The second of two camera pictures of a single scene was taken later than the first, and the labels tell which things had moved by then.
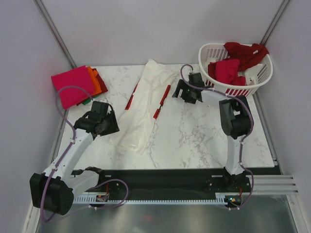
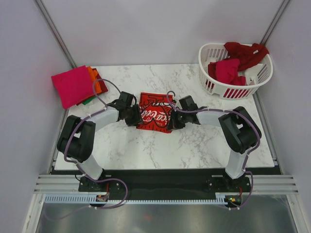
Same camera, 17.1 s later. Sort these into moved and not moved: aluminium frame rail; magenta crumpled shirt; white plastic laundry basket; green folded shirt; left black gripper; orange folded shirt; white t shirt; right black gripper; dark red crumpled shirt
Moved: white t shirt; left black gripper; right black gripper
Not moved: white plastic laundry basket; aluminium frame rail; green folded shirt; orange folded shirt; magenta crumpled shirt; dark red crumpled shirt
